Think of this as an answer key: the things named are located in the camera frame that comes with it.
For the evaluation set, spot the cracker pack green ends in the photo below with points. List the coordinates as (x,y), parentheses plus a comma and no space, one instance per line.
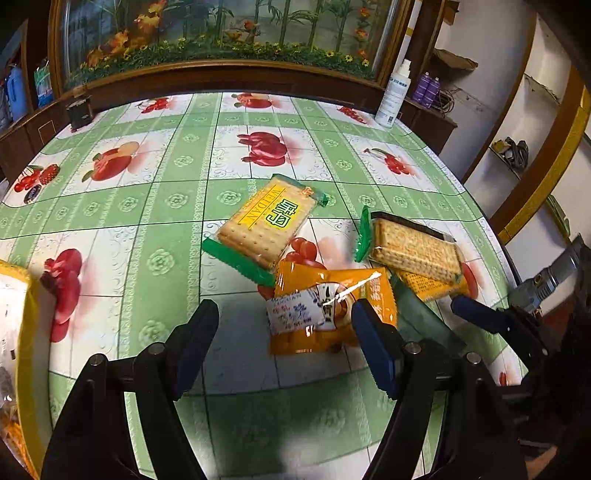
(254,239)

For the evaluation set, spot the grey flashlight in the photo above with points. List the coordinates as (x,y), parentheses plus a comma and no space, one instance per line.
(529,295)

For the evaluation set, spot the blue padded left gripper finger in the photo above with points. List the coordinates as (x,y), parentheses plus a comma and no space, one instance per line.
(484,317)

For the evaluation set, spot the purple bottles on shelf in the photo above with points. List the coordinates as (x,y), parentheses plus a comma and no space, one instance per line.
(427,90)

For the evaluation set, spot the orange packet under crackers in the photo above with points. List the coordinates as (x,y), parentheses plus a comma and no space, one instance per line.
(428,289)

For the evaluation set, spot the small black box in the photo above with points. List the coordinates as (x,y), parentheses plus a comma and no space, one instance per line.
(80,113)

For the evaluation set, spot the orange snack packet centre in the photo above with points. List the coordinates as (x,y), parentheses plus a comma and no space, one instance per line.
(339,290)

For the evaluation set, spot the flower painted glass screen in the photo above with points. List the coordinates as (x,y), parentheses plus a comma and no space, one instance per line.
(92,40)

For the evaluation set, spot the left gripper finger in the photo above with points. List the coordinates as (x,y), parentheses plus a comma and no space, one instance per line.
(382,346)
(188,344)

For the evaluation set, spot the person's right hand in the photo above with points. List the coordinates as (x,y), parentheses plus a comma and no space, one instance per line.
(543,466)

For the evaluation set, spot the dark green snack packet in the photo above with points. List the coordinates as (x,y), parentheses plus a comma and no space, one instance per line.
(417,322)

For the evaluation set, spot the blue thermos jug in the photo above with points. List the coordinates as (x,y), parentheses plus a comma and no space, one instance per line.
(17,97)

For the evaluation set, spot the large cracker pack dark tray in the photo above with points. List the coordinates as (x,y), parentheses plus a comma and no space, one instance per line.
(401,244)

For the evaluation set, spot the white spray bottle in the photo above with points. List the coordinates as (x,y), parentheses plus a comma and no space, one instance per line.
(394,96)

